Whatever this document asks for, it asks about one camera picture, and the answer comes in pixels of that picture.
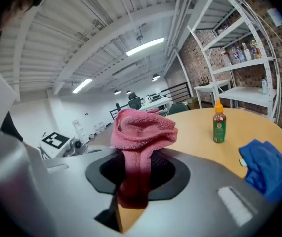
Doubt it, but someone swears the small clear bottle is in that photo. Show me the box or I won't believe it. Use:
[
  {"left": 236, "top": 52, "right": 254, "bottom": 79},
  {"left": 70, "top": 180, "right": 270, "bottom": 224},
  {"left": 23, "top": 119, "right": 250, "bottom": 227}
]
[{"left": 261, "top": 78, "right": 269, "bottom": 95}]

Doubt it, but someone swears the cardboard box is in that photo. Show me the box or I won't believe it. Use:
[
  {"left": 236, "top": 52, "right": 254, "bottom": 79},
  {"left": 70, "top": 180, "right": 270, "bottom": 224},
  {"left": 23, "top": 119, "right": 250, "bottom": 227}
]
[{"left": 186, "top": 96, "right": 200, "bottom": 110}]

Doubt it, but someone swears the long ceiling tube light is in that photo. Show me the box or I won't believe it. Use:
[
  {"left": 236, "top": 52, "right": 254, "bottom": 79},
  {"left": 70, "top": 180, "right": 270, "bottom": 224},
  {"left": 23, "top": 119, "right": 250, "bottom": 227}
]
[
  {"left": 126, "top": 37, "right": 165, "bottom": 57},
  {"left": 72, "top": 78, "right": 93, "bottom": 94}
]

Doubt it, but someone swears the pink cloth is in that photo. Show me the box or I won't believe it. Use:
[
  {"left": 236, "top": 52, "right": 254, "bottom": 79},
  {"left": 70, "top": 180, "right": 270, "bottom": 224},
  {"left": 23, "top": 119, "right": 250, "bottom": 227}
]
[{"left": 110, "top": 108, "right": 179, "bottom": 210}]

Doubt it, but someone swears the black office chair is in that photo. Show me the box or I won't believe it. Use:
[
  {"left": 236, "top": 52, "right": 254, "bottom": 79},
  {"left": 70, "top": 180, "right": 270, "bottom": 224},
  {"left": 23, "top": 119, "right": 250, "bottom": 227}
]
[{"left": 128, "top": 92, "right": 142, "bottom": 110}]

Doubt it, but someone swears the green-label sauce bottle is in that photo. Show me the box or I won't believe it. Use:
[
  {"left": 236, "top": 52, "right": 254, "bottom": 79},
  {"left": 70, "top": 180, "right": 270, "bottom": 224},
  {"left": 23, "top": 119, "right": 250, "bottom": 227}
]
[{"left": 212, "top": 98, "right": 227, "bottom": 144}]

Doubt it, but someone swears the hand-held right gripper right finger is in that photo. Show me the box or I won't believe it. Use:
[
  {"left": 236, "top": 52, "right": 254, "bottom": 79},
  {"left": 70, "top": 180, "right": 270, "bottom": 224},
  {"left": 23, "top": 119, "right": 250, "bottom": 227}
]
[{"left": 123, "top": 148, "right": 275, "bottom": 237}]

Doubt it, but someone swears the person's head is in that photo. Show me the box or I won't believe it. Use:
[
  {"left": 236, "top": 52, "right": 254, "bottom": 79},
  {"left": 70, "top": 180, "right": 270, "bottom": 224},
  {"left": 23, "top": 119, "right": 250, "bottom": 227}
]
[{"left": 0, "top": 0, "right": 50, "bottom": 32}]

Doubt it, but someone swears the white hanging wall cable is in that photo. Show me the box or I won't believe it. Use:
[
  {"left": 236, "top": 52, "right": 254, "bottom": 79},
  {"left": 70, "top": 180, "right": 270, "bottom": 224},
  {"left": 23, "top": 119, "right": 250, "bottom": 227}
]
[{"left": 234, "top": 0, "right": 282, "bottom": 68}]

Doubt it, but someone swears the row of white boxes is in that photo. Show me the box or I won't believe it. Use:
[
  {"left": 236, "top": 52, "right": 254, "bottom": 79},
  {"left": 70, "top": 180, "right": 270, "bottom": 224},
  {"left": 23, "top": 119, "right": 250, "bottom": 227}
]
[{"left": 91, "top": 122, "right": 107, "bottom": 139}]

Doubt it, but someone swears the white vertical pipe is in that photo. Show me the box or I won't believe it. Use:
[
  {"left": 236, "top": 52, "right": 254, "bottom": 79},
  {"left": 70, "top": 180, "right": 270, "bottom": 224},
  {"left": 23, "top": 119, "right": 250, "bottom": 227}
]
[{"left": 174, "top": 49, "right": 193, "bottom": 97}]

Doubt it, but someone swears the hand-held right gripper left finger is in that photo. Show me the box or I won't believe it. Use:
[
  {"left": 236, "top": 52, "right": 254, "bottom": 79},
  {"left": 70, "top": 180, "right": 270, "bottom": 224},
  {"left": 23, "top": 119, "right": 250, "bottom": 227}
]
[{"left": 41, "top": 149, "right": 131, "bottom": 237}]

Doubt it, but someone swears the white metal shelf rack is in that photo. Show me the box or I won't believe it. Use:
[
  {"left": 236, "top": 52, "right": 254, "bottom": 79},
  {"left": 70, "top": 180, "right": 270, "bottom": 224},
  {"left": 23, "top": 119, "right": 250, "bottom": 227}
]
[{"left": 186, "top": 0, "right": 281, "bottom": 124}]

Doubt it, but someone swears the black router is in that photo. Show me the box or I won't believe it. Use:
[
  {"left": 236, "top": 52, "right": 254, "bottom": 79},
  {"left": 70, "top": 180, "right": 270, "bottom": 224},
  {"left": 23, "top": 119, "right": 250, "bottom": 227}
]
[{"left": 197, "top": 75, "right": 210, "bottom": 86}]

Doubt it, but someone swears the blue cloth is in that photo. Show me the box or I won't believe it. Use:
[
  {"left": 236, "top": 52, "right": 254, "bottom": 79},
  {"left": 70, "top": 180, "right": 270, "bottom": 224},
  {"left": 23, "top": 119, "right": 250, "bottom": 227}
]
[{"left": 238, "top": 139, "right": 282, "bottom": 203}]

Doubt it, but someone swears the small white side table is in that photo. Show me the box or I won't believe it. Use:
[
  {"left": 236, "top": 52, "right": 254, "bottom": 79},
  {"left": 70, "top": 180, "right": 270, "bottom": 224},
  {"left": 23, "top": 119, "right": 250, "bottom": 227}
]
[{"left": 194, "top": 79, "right": 232, "bottom": 109}]

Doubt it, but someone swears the grey padded chair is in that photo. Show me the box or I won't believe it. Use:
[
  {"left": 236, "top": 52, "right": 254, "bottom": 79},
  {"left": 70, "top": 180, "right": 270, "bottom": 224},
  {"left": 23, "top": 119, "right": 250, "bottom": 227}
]
[{"left": 167, "top": 103, "right": 190, "bottom": 116}]

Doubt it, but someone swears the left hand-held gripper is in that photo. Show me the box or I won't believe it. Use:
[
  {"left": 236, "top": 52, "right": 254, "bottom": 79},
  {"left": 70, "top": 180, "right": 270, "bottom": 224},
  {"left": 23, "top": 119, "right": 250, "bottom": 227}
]
[{"left": 39, "top": 131, "right": 112, "bottom": 160}]

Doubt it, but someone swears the white paper sheet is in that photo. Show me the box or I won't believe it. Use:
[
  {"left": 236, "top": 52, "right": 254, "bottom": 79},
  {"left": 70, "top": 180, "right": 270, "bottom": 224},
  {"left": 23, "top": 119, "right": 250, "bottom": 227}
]
[{"left": 266, "top": 7, "right": 282, "bottom": 27}]

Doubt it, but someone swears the row of assorted plastic bottles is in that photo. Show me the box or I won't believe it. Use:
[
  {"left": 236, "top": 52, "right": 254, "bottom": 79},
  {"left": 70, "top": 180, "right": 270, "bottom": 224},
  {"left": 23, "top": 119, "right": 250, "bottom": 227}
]
[{"left": 219, "top": 39, "right": 262, "bottom": 66}]

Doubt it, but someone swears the white desk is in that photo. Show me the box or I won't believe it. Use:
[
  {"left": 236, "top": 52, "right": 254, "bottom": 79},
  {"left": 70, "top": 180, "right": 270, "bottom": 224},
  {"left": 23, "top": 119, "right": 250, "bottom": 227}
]
[{"left": 139, "top": 96, "right": 173, "bottom": 113}]

